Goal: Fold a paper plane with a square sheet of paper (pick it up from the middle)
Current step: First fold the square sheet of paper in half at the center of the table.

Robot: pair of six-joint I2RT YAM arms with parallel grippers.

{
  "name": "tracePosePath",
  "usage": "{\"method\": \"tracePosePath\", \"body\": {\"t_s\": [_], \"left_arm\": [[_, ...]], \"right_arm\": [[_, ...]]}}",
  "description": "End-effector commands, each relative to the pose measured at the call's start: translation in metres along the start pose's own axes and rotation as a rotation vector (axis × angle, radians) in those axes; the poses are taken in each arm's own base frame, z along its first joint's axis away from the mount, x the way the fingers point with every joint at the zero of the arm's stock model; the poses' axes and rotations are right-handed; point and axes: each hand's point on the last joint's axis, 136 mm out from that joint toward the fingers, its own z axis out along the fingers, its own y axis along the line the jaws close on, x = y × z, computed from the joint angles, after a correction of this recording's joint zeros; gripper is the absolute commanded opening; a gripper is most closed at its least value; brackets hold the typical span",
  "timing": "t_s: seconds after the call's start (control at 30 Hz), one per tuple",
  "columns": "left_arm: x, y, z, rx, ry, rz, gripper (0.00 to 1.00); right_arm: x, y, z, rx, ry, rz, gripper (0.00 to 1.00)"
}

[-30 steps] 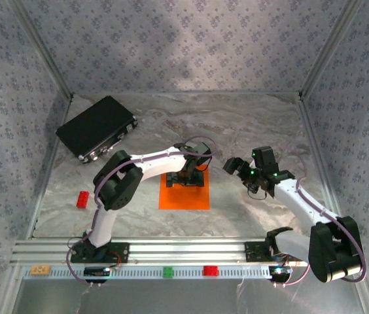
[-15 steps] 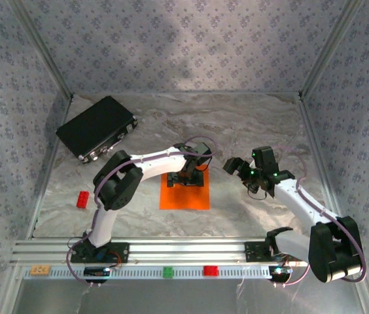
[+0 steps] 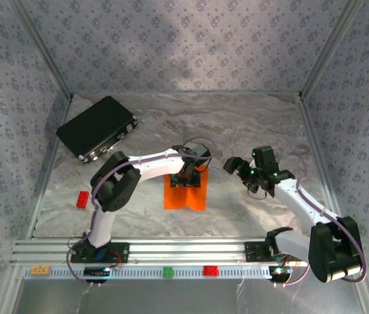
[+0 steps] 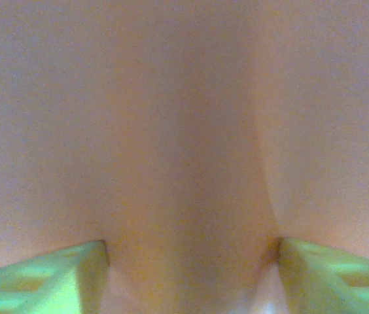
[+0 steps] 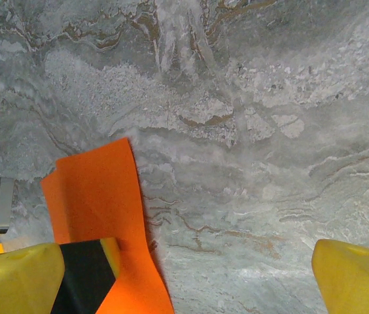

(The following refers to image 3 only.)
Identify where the aluminium frame post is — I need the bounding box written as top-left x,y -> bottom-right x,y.
298,0 -> 366,101

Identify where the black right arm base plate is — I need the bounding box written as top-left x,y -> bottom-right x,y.
243,241 -> 303,262

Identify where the tan toy brick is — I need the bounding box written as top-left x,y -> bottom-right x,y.
29,264 -> 51,275

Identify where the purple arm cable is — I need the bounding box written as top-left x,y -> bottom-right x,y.
271,145 -> 368,288
65,137 -> 218,288

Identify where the aluminium table side rail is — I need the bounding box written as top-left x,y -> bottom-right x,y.
297,93 -> 339,218
26,96 -> 74,239

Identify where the black right controller board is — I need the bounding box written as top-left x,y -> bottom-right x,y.
268,265 -> 293,282

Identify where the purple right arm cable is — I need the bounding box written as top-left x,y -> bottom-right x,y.
271,145 -> 368,288

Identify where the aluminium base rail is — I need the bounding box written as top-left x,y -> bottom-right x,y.
10,237 -> 313,265

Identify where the black controller board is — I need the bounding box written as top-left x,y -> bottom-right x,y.
268,265 -> 293,282
84,266 -> 111,284

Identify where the orange paper sheet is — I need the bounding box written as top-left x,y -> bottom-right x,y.
163,165 -> 209,212

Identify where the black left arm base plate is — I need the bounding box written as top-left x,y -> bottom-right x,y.
69,241 -> 130,264

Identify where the slotted grey cable duct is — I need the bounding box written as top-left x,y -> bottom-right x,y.
23,265 -> 272,281

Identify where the black left controller board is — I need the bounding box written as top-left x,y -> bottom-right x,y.
84,266 -> 111,284

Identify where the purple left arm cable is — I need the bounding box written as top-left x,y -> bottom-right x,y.
65,137 -> 218,288

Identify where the black metal-edged case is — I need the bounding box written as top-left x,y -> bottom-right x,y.
55,95 -> 139,164

